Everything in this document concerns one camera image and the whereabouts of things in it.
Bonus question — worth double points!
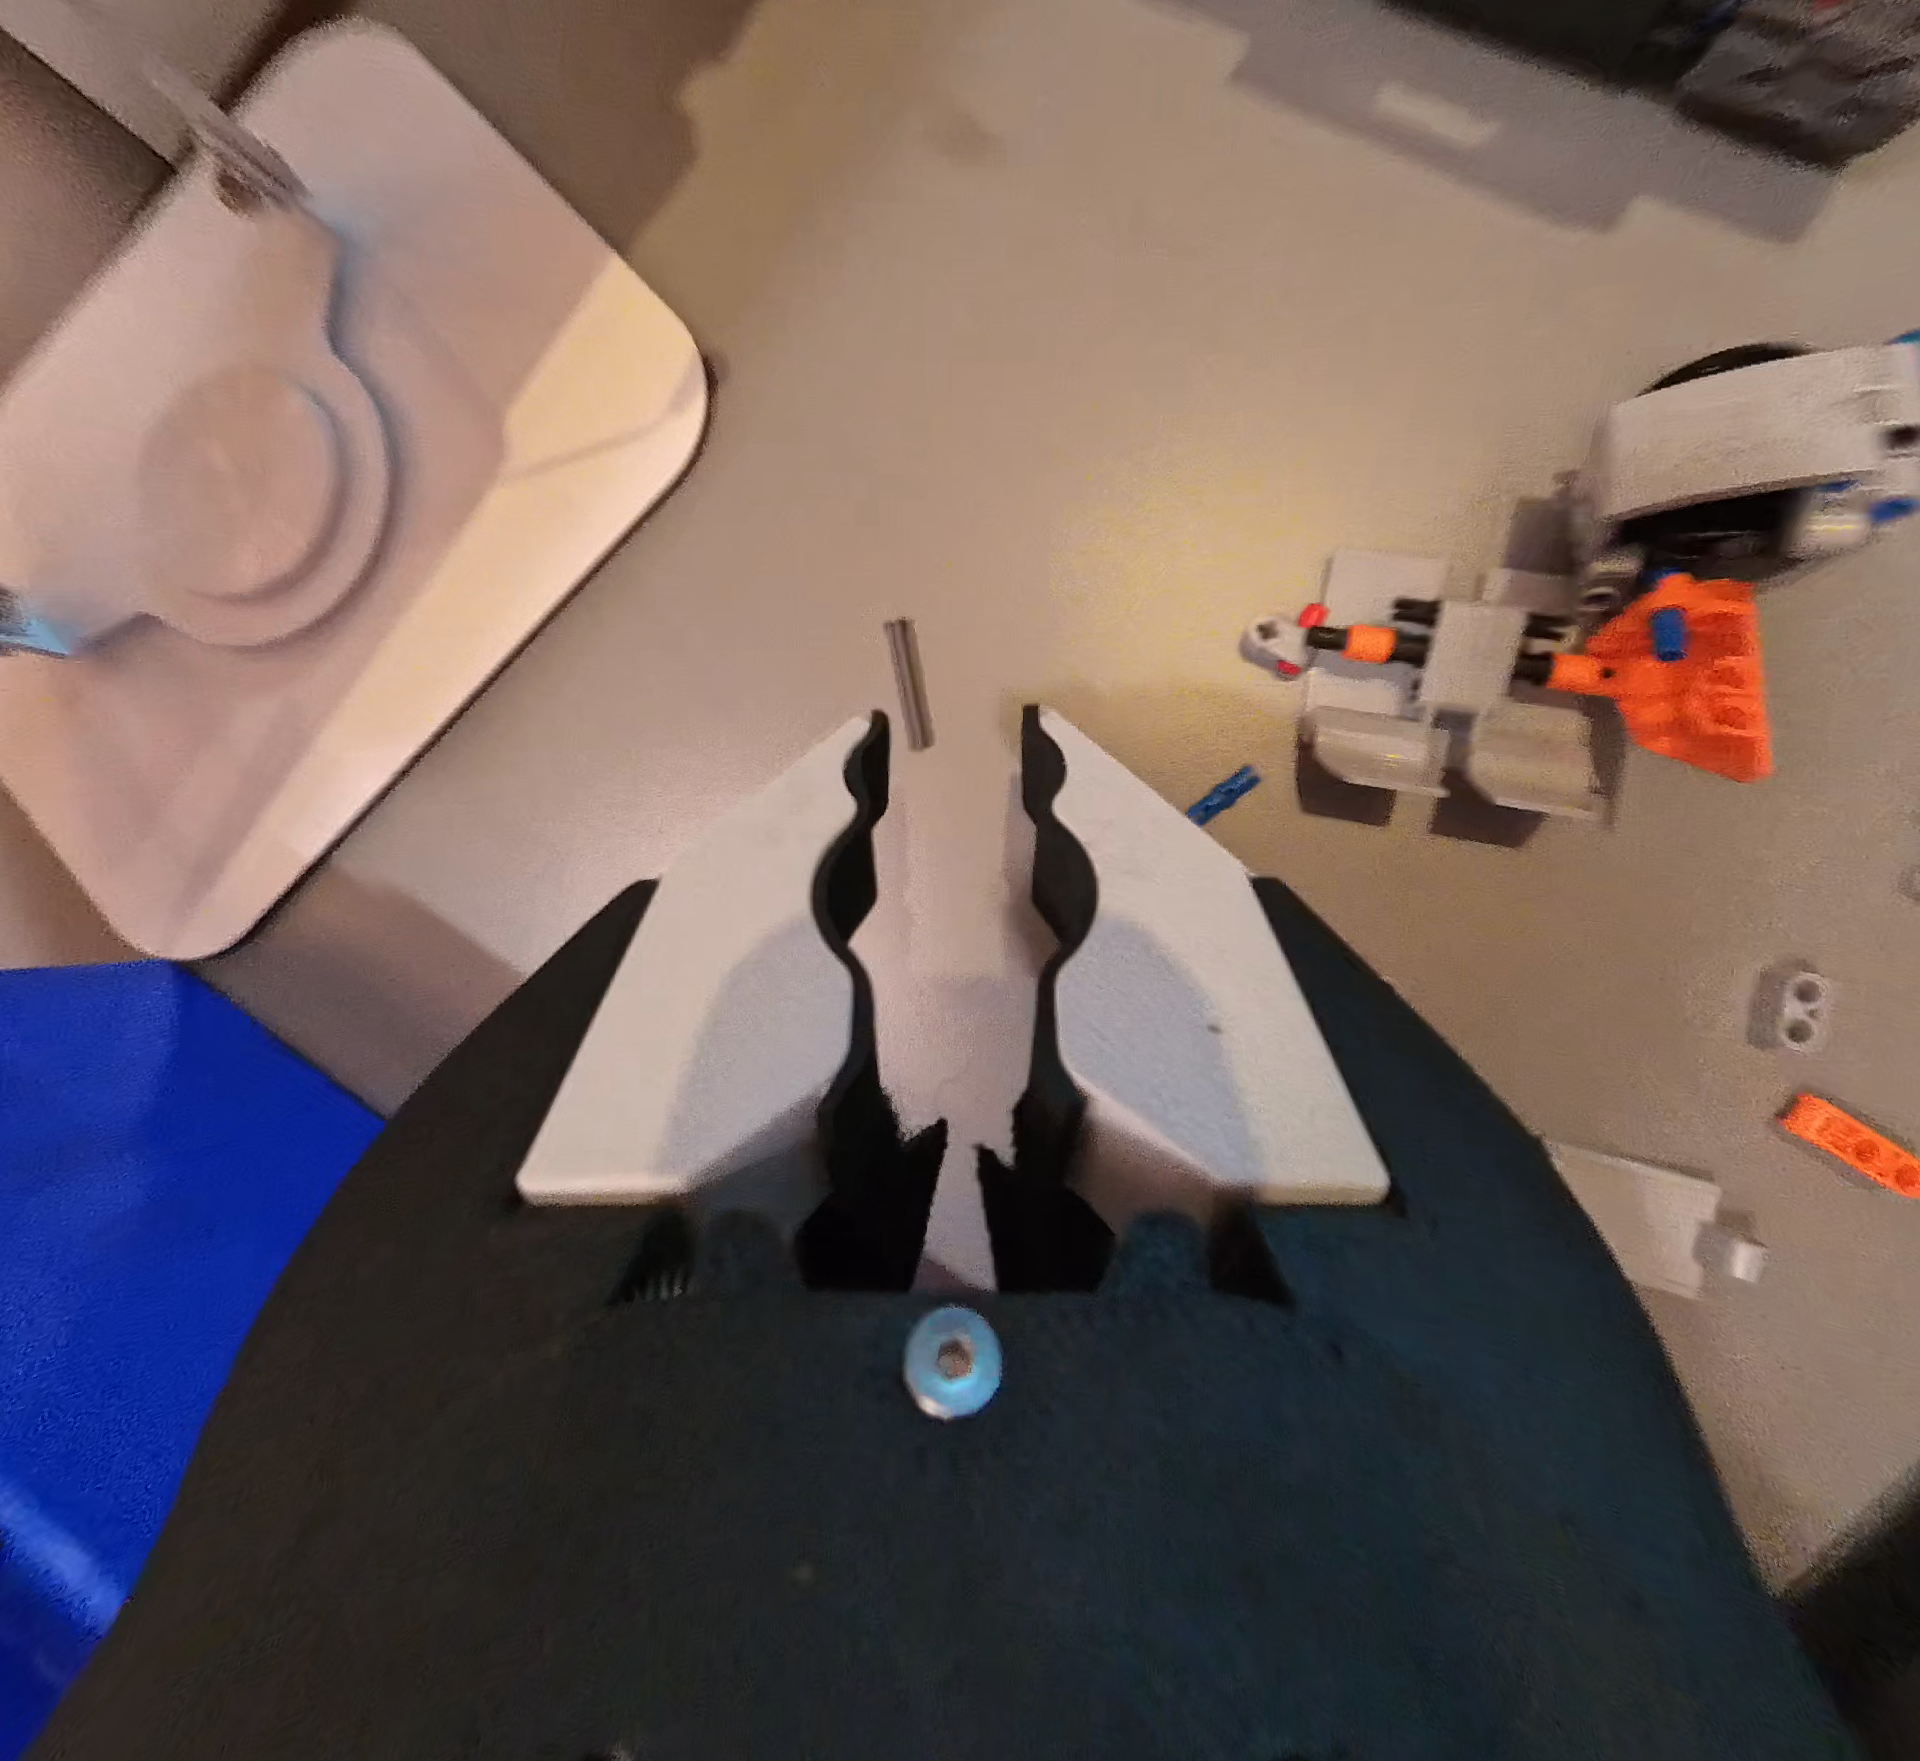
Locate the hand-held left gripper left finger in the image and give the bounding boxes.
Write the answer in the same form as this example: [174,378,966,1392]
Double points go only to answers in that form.
[517,708,902,1253]

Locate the black perforated board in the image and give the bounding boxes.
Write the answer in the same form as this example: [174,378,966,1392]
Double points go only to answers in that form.
[1785,1483,1920,1689]

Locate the black axle rod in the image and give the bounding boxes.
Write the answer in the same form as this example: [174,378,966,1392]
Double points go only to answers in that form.
[882,617,937,753]

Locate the grey brick connector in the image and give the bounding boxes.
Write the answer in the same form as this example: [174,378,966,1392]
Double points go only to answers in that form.
[1747,962,1836,1055]

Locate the white book stand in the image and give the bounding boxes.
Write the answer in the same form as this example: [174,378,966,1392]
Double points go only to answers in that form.
[0,0,710,961]

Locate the blue storage bin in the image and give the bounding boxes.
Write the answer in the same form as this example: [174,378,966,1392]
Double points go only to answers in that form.
[0,958,389,1719]

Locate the orange short beam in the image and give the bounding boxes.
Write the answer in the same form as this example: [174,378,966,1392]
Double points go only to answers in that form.
[1778,1093,1920,1200]

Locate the grey panel piece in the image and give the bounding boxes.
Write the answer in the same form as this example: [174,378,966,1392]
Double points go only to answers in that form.
[1546,1144,1769,1301]

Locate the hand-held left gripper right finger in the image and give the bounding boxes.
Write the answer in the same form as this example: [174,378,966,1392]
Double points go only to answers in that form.
[1017,705,1391,1260]

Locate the small grey orange brick assembly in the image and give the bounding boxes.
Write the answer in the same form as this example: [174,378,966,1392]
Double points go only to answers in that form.
[1237,343,1920,834]

